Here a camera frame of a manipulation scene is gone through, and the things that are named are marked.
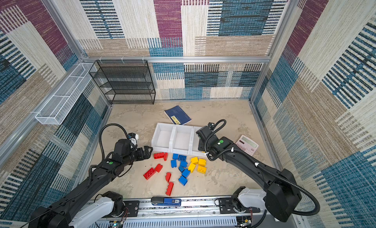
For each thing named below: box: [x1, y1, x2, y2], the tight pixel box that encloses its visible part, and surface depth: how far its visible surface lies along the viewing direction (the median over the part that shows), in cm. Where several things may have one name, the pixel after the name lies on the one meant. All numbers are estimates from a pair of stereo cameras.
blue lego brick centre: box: [180, 160, 188, 168], surface depth 90 cm
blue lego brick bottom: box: [178, 175, 188, 186], surface depth 83 cm
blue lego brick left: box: [170, 159, 177, 168], surface depth 89 cm
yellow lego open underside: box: [196, 165, 207, 175], surface depth 87 cm
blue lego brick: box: [172, 153, 180, 160], surface depth 92 cm
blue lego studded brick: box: [178, 154, 187, 162], surface depth 91 cm
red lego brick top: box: [153, 152, 165, 160], surface depth 91 cm
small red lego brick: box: [154, 163, 164, 173], surface depth 89 cm
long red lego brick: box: [142, 167, 157, 181], surface depth 86 cm
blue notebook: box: [164, 105, 192, 125], surface depth 111 cm
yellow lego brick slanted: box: [188, 162, 196, 174], surface depth 86 cm
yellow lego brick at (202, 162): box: [198, 158, 207, 167], surface depth 87 cm
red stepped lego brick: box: [165, 181, 174, 197], surface depth 81 cm
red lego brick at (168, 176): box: [164, 172, 172, 183], surface depth 85 cm
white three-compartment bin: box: [151, 122, 208, 157], surface depth 95 cm
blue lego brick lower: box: [181, 168, 191, 179], surface depth 85 cm
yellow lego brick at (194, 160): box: [190, 156, 199, 165], surface depth 89 cm
